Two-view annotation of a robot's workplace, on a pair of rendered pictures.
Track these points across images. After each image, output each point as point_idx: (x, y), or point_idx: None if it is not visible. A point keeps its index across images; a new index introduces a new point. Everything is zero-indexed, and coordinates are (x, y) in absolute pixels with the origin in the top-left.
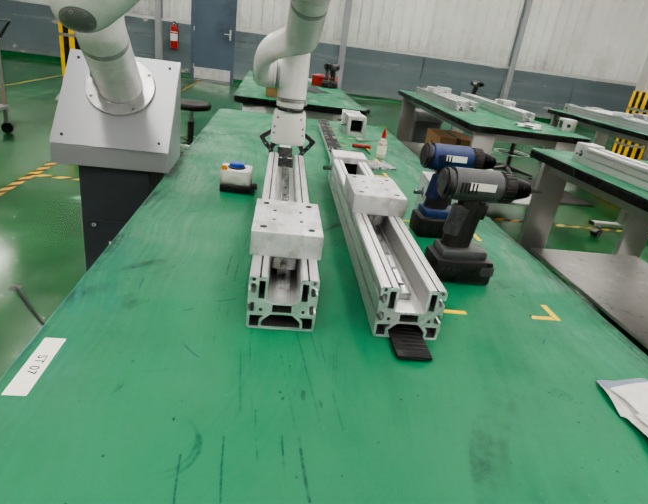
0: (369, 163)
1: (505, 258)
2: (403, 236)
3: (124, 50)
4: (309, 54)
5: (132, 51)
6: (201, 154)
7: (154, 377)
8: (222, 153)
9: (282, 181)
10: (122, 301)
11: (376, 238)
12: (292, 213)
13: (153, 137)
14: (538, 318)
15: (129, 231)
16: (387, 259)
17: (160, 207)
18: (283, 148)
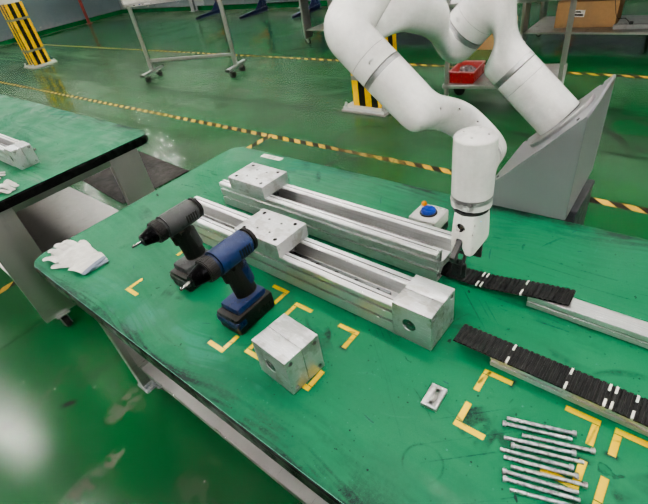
0: (560, 455)
1: (176, 330)
2: (219, 224)
3: (498, 83)
4: (457, 143)
5: (520, 86)
6: (583, 238)
7: None
8: (597, 257)
9: (378, 228)
10: (291, 170)
11: (229, 213)
12: (258, 176)
13: (505, 170)
14: (138, 280)
15: (360, 176)
16: (221, 222)
17: (395, 189)
18: (564, 293)
